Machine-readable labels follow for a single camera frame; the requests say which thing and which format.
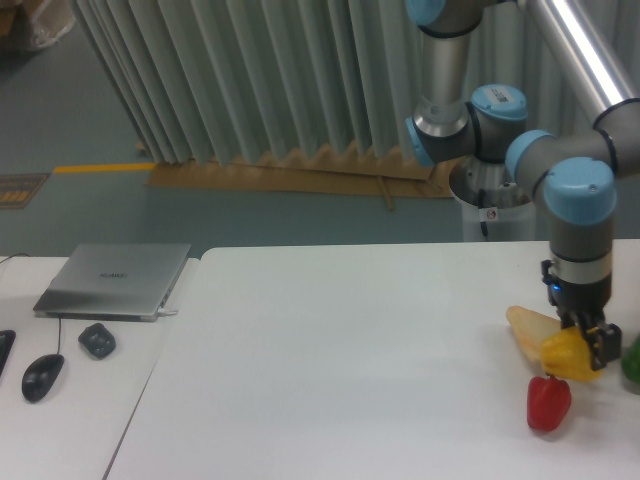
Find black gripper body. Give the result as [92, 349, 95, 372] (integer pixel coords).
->
[541, 260, 612, 328]

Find yellow bell pepper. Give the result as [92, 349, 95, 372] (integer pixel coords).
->
[540, 327, 602, 383]

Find black computer mouse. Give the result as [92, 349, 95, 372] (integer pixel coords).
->
[21, 353, 65, 403]

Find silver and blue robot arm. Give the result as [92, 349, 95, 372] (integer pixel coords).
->
[406, 1, 639, 371]

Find red bell pepper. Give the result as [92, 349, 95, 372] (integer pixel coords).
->
[527, 376, 572, 432]

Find green bell pepper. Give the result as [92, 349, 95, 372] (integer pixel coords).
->
[621, 337, 640, 393]

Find bread slice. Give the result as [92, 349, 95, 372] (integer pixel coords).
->
[505, 306, 561, 363]

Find brown cardboard sheet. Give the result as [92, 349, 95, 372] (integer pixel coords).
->
[147, 144, 457, 204]

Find white laptop plug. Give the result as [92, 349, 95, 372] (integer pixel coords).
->
[156, 308, 178, 318]

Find silver closed laptop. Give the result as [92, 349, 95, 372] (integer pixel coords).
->
[33, 243, 191, 321]

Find pale green curtain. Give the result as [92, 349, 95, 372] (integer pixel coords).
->
[72, 1, 639, 176]

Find small black controller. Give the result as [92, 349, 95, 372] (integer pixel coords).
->
[78, 323, 117, 360]

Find black keyboard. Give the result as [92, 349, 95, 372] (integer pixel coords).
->
[0, 330, 16, 375]

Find cardboard boxes in plastic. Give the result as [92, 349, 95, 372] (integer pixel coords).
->
[1, 0, 76, 52]

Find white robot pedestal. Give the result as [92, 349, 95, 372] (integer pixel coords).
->
[449, 155, 536, 242]

